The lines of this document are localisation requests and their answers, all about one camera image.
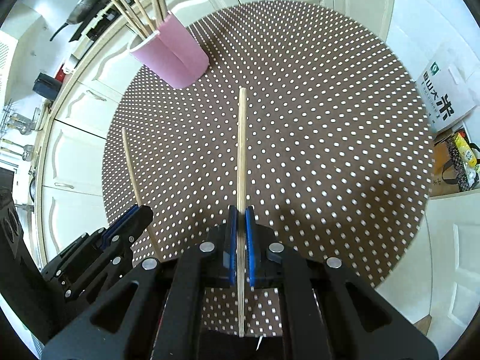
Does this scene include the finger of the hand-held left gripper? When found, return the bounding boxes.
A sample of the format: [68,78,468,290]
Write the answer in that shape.
[62,206,154,302]
[41,205,137,271]

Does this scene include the dark bag with packets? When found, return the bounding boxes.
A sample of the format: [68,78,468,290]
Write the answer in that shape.
[433,127,480,193]

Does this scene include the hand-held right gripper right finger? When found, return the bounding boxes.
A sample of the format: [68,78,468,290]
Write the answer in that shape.
[244,206,439,360]

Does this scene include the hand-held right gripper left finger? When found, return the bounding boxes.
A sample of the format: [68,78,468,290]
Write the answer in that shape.
[41,206,239,360]

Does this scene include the hanging kitchen utensils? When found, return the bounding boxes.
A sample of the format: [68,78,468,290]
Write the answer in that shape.
[0,99,42,136]

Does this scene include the hanging metal spatula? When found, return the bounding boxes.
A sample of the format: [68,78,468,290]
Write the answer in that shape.
[0,143,36,162]

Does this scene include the white printed rice bag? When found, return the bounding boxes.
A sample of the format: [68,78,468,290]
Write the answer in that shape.
[414,41,480,134]

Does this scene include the round polka-dot table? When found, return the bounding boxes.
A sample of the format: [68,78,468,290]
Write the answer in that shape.
[102,1,436,340]

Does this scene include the pink chopstick holder cup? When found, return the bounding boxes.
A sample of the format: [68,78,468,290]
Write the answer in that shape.
[129,12,209,90]

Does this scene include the long wooden chopstick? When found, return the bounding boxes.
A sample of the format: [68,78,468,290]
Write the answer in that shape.
[236,87,248,337]
[122,127,160,261]

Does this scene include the cream door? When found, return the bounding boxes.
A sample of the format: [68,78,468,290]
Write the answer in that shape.
[375,191,480,340]

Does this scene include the black knife block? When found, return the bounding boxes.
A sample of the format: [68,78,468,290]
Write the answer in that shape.
[33,72,61,100]

